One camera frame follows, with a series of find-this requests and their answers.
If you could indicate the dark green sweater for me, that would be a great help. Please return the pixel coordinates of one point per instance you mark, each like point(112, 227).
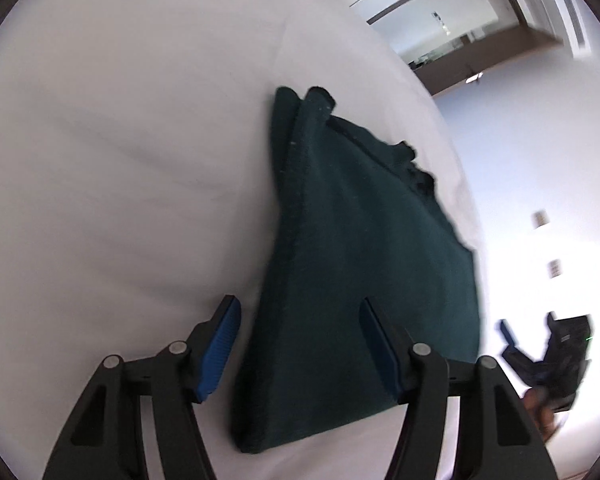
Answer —
point(355, 260)

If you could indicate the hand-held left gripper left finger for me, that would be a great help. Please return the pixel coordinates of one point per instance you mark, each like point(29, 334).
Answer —
point(220, 345)

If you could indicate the brown door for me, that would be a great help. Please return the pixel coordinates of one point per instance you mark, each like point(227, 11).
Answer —
point(505, 55)

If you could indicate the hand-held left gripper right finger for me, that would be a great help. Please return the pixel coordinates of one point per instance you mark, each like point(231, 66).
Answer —
point(380, 355)

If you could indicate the white bed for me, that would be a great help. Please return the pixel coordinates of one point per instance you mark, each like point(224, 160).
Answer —
point(105, 160)

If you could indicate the beige wall switch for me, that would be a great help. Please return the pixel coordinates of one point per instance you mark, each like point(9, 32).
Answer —
point(555, 268)
point(540, 219)

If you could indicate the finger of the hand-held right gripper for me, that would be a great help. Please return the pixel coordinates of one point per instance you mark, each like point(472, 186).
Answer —
point(506, 332)
point(552, 324)

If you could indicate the person's right hand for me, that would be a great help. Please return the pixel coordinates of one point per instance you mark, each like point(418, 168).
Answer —
point(542, 407)

